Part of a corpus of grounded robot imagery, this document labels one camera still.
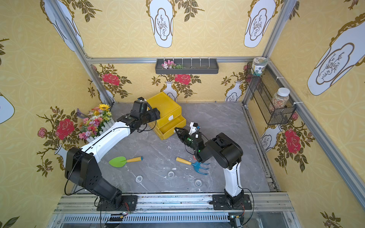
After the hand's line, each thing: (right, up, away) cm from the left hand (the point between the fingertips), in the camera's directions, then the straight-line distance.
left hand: (149, 113), depth 88 cm
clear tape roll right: (+30, -39, -8) cm, 50 cm away
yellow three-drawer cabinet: (+14, -2, -2) cm, 14 cm away
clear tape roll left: (-4, -38, -6) cm, 38 cm away
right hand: (+18, -9, +4) cm, 20 cm away
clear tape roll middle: (+14, -36, -5) cm, 38 cm away
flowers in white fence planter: (-34, -5, -1) cm, 34 cm away
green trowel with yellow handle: (-19, -30, +1) cm, 36 cm away
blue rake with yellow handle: (+30, -32, 0) cm, 44 cm away
